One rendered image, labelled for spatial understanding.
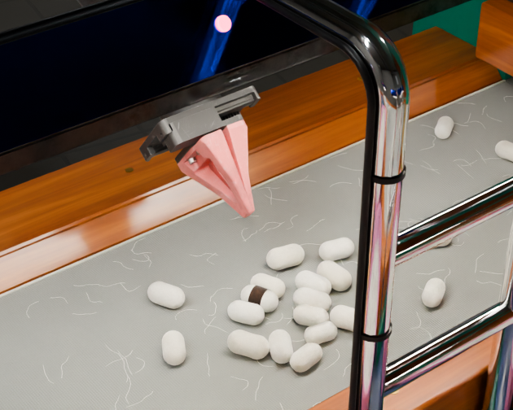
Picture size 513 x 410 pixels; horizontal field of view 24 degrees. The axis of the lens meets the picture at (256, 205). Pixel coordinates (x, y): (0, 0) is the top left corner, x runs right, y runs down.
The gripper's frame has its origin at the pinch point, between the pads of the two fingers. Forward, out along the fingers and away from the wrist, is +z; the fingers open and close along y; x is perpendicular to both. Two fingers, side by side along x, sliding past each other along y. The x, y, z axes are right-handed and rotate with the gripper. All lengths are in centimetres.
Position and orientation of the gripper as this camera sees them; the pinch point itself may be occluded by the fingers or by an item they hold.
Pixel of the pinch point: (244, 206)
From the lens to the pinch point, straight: 104.1
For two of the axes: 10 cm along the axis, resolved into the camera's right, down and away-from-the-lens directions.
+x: -3.8, 3.5, 8.6
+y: 7.9, -3.5, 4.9
